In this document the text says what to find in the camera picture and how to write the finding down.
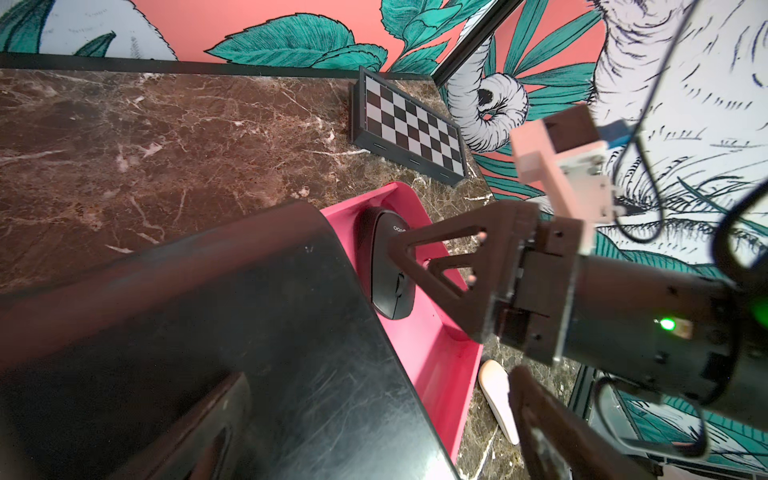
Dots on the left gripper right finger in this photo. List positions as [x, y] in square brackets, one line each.
[557, 444]

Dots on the right black frame post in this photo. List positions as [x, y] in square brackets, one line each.
[480, 27]

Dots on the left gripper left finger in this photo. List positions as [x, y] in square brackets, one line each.
[204, 443]

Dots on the black computer mouse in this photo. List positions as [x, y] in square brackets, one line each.
[391, 292]

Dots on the pink computer mouse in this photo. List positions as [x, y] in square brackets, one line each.
[494, 383]

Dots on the pink drawer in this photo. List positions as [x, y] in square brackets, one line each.
[439, 358]

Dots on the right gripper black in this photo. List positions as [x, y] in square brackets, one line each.
[517, 286]

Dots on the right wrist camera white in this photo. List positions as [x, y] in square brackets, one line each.
[565, 152]

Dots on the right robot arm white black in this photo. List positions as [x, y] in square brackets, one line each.
[667, 332]

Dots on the black drawer cabinet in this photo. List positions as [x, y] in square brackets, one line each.
[97, 366]

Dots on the black white checkerboard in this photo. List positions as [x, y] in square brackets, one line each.
[388, 122]

